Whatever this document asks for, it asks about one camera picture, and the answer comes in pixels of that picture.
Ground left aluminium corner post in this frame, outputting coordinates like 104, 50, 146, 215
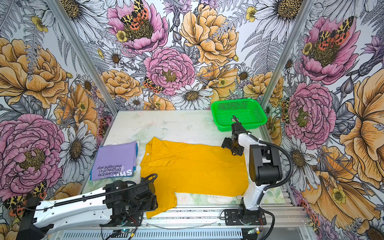
47, 1, 119, 116

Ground aluminium front rail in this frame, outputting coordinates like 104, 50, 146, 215
53, 206, 313, 232

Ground aluminium corner post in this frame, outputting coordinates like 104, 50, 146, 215
47, 1, 119, 116
257, 0, 316, 113

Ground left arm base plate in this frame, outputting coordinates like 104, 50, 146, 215
99, 212, 143, 227

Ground right aluminium corner post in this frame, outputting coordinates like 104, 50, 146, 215
257, 0, 316, 113

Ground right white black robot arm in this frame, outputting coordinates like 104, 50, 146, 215
222, 123, 283, 226

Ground left corrugated black cable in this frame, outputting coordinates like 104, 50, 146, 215
50, 173, 159, 208

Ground corrugated black cable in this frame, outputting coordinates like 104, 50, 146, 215
50, 173, 159, 208
232, 115, 294, 191

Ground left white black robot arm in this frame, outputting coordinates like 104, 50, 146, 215
17, 174, 158, 240

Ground yellow t-shirt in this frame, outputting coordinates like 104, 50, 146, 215
140, 138, 249, 218

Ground right corrugated black cable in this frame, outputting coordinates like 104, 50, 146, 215
232, 115, 294, 191

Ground folded purple t-shirt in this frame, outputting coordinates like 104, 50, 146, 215
90, 141, 139, 181

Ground green plastic basket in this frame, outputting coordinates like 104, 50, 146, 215
211, 99, 268, 132

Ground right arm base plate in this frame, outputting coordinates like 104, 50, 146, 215
224, 209, 267, 226

